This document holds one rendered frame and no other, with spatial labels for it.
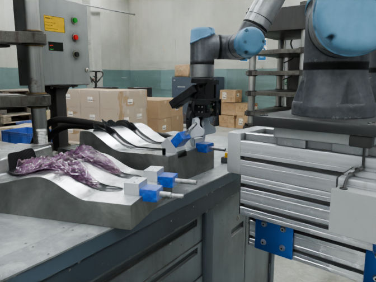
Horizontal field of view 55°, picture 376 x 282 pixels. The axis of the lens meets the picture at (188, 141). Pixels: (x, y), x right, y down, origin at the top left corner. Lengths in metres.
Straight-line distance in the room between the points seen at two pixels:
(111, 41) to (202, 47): 8.95
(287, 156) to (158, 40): 9.11
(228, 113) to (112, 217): 7.34
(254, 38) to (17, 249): 0.73
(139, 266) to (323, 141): 0.57
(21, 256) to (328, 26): 0.62
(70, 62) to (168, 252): 1.12
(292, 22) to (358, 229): 4.59
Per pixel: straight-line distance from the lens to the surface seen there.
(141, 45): 10.13
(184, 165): 1.08
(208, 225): 1.24
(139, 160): 1.08
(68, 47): 1.87
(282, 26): 5.11
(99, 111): 5.26
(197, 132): 1.11
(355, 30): 0.55
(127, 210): 0.75
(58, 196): 0.83
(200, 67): 1.10
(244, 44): 0.98
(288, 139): 0.72
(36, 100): 1.59
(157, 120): 5.78
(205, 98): 1.11
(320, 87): 0.69
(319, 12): 0.55
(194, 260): 1.24
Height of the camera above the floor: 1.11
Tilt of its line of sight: 10 degrees down
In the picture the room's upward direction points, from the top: straight up
